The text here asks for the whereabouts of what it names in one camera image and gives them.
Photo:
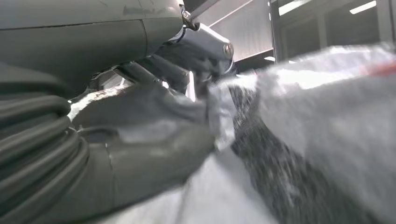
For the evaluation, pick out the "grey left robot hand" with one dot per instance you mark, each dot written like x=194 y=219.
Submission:
x=92 y=40

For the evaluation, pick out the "grey mailer package black logo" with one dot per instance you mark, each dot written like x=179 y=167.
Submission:
x=340 y=123

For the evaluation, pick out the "crumpled grey mailer package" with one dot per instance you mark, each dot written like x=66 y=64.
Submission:
x=210 y=198

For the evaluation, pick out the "ceiling strip light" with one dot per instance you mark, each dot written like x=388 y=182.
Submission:
x=292 y=6
x=363 y=6

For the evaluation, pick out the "dark metal frame post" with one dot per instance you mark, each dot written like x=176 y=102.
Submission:
x=275 y=31

